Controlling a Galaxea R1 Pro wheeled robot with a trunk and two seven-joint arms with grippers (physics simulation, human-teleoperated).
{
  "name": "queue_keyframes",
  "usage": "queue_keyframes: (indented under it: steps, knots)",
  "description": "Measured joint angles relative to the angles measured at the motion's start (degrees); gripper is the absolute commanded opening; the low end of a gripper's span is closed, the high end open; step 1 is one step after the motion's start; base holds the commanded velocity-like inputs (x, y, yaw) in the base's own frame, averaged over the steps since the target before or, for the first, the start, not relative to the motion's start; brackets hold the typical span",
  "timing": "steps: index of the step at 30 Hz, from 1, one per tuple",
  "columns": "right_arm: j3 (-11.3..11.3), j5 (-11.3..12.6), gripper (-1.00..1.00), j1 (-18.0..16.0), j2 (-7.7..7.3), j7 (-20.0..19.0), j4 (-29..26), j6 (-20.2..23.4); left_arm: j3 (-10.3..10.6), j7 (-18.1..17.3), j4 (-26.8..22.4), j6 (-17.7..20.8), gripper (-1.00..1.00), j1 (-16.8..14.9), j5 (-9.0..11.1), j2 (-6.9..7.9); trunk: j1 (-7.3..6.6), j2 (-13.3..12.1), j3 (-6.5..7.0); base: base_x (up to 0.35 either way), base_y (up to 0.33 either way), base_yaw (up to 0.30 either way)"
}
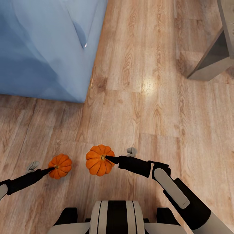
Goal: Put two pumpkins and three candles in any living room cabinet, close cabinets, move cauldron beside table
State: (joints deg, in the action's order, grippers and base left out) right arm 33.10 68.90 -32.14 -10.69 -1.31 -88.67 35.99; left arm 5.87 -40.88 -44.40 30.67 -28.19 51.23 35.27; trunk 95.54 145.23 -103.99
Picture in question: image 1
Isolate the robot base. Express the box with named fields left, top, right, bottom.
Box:
left=47, top=208, right=187, bottom=234

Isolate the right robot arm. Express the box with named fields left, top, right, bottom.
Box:
left=105, top=147, right=234, bottom=234

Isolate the pumpkin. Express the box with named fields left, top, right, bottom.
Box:
left=86, top=144, right=115, bottom=176
left=48, top=154, right=72, bottom=179

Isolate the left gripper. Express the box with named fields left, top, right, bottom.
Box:
left=18, top=167, right=55, bottom=189

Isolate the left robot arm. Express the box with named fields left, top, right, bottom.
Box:
left=0, top=161, right=55, bottom=200

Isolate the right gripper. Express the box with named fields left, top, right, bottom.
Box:
left=105, top=155, right=141, bottom=174

